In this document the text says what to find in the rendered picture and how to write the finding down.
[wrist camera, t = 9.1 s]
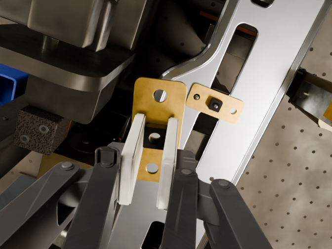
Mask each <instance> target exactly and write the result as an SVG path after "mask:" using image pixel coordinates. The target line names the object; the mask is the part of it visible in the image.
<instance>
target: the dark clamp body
mask: <svg viewBox="0 0 332 249"><path fill-rule="evenodd" d="M141 51H142V47H141V46H139V47H137V48H136V49H134V50H133V52H135V56H134V59H133V61H132V62H131V63H130V64H129V65H128V66H127V67H126V68H125V69H124V70H123V71H121V72H120V73H119V74H118V75H117V76H116V77H115V78H114V79H113V80H112V81H111V82H110V83H108V84H107V85H106V86H105V87H104V88H103V89H102V90H100V91H93V92H92V91H81V90H76V89H72V88H68V87H65V86H62V85H59V84H56V83H53V82H50V81H47V80H45V79H42V78H39V77H36V76H34V75H31V74H29V76H28V81H27V85H26V90H25V100H26V102H27V103H28V104H29V105H31V106H34V107H37V108H40V109H42V110H45V111H48V112H51V113H53V114H56V115H59V116H62V117H65V118H67V119H70V120H73V121H76V122H79V123H81V124H88V123H90V122H91V121H92V120H93V119H94V117H95V116H96V115H97V114H98V113H99V112H100V111H101V109H102V108H103V107H104V106H105V105H106V104H107V102H108V101H109V100H110V99H111V97H112V94H113V91H114V88H115V86H116V85H117V84H118V85H120V84H121V83H122V82H123V81H124V80H125V79H126V78H127V77H128V75H129V74H131V75H133V74H134V72H135V69H136V66H137V63H138V60H139V57H140V54H141Z"/></svg>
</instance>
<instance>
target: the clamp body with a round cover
mask: <svg viewBox="0 0 332 249"><path fill-rule="evenodd" d="M133 97H134V96H133V95H130V94H127V93H125V92H122V91H119V90H116V89H114V91H113V94H112V97H111V99H110V100H109V101H108V102H107V104H106V105H105V106H104V107H103V108H102V109H101V111H100V112H99V113H98V114H97V115H96V116H95V117H94V119H93V120H92V121H91V122H90V123H88V124H81V123H79V122H77V123H76V124H75V125H74V126H73V127H72V128H71V129H70V130H69V131H68V134H67V137H66V139H65V140H64V141H63V142H62V143H61V144H60V145H59V146H58V147H57V148H56V149H55V151H54V152H53V153H52V154H51V155H50V156H46V155H43V156H42V159H41V164H40V168H39V172H38V176H37V180H38V179H39V178H40V177H42V176H43V175H44V174H45V173H46V172H48V171H49V170H50V169H51V168H52V167H54V166H55V165H56V164H58V163H60V162H64V161H71V162H76V163H78V164H79V165H80V169H87V168H92V167H94V164H95V150H96V149H97V148H99V147H102V146H108V145H109V144H110V143H112V142H119V143H122V141H123V139H124V137H125V135H126V132H127V130H128V128H129V126H130V125H131V123H132V109H133Z"/></svg>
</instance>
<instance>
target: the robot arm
mask: <svg viewBox="0 0 332 249"><path fill-rule="evenodd" d="M145 120H146V116H145V115H144V114H137V115H135V117H134V120H133V123H132V126H131V128H130V131H129V134H128V137H127V139H126V142H125V143H119V142H112V143H110V144H109V145H108V146H102V147H99V148H97V149H96V150H95V164H94V167H92V168H87V169H80V165H79V164H78V163H76V162H71V161H64V162H60V163H58V164H56V165H55V166H54V167H52V168H51V169H50V170H49V171H48V172H46V173H45V174H44V175H43V176H42V177H40V178H39V179H38V180H37V181H35V182H34V183H33V184H32V185H31V186H29V187H28V188H27V189H26V190H25V191H23V192H22V193H21V194H20V195H19V196H17V197H16V198H15V199H14V200H12V201H11V202H10V203H9V204H8V205H6V206H5V207H4V208H3V209H1V210H0V249H48V248H49V247H50V246H51V244H52V243H53V242H54V241H55V240H56V238H57V237H58V236H59V235H60V233H61V232H62V231H63V230H64V228H65V227H66V226H67V225H68V223H69V222H70V221H71V220H72V218H73V220H72V222H71V225H70V227H69V230H68V232H67V235H66V237H65V240H64V242H63V245H62V247H61V249H108V244H109V239H110V235H111V230H112V225H113V220H114V215H115V211H116V206H117V202H118V203H119V204H120V205H129V204H131V200H132V195H133V191H134V187H135V182H136V178H137V173H138V169H139V164H140V160H141V155H142V151H143V137H144V127H145ZM178 127H179V120H178V118H170V119H169V120H168V126H167V132H166V140H165V146H164V152H163V158H162V164H161V173H160V181H159V189H158V197H157V206H156V207H158V209H165V210H167V214H166V221H165V226H164V231H163V237H162V242H161V248H160V249H196V225H197V219H199V220H202V221H203V225H204V229H205V231H206V234H207V238H208V241H209V243H210V246H211V249H273V248H272V246H271V245H270V243H269V241H268V240H267V238H266V236H265V235H264V233H263V231H262V230H261V228H260V226H259V225H258V223H257V221H256V220H255V218H254V216H253V214H252V213H251V211H250V209H249V208H248V206H247V204H246V203H245V201H244V199H243V198H242V196H241V194H240V193H239V191H238V189H237V188H236V186H235V185H234V184H233V183H232V182H230V181H229V180H226V179H214V180H212V182H211V183H210V184H209V183H206V182H203V181H202V180H200V179H199V178H198V174H197V173H196V163H195V154H194V153H193V152H192V151H190V150H182V149H177V141H178ZM117 199H118V200H117Z"/></svg>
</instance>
